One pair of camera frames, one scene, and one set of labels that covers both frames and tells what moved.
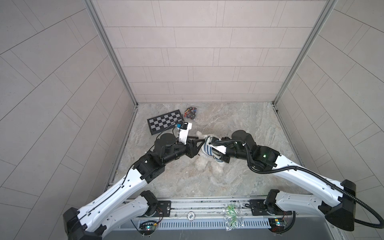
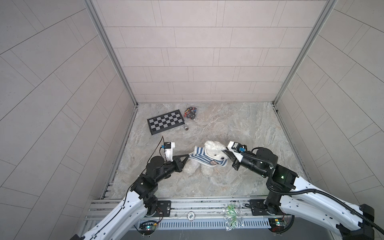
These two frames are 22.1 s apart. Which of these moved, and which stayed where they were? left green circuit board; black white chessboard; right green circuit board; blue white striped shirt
Moved: blue white striped shirt
Stayed: left green circuit board; black white chessboard; right green circuit board
